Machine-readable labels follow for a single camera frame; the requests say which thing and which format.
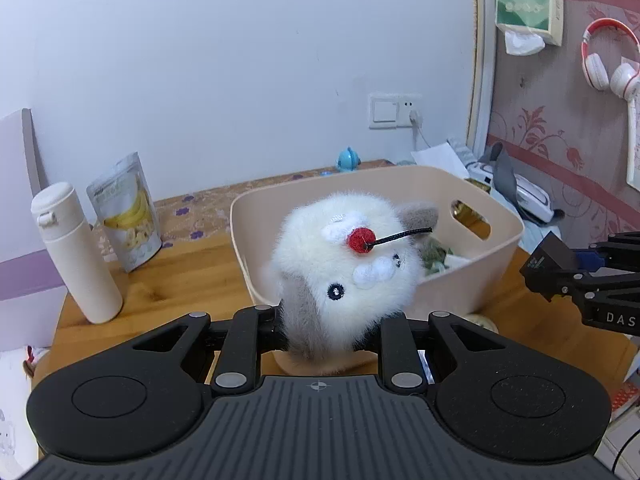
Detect red white headphones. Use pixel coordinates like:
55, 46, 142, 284
579, 16, 640, 102

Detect white blue small box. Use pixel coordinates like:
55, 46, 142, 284
442, 254, 471, 270

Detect golden tissue package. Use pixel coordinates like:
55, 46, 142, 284
451, 200, 490, 240

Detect white wall socket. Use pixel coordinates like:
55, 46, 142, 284
396, 93, 422, 128

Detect white handheld device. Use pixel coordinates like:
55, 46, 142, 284
466, 162, 565, 226

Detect red patterned box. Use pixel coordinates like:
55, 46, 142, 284
611, 380, 640, 420

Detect grey cuff strap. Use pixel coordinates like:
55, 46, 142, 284
482, 142, 524, 206

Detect round metal tin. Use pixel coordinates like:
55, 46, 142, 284
462, 313, 499, 334

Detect green tissue box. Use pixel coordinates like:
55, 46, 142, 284
495, 0, 564, 56

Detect banana chips pouch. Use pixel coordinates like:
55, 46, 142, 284
87, 153, 162, 272

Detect beige plastic storage bin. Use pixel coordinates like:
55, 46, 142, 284
230, 166, 524, 376

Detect green candy wrapper bag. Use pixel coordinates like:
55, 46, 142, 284
419, 237, 454, 276

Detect purple white board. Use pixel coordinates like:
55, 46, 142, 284
0, 108, 67, 351

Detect small blue toy figure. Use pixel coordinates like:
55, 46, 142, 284
336, 148, 361, 172

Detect black small box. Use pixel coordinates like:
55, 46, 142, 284
520, 232, 578, 278

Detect white paper sheet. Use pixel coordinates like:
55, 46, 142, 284
411, 142, 470, 180

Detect white wall switch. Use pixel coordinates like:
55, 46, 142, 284
368, 93, 399, 129

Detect cream thermos bottle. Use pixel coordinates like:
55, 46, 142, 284
30, 182, 124, 324

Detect white plug with cable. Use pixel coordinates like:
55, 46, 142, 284
409, 110, 432, 148

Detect white grey plush toy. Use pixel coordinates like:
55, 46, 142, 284
270, 193, 438, 376

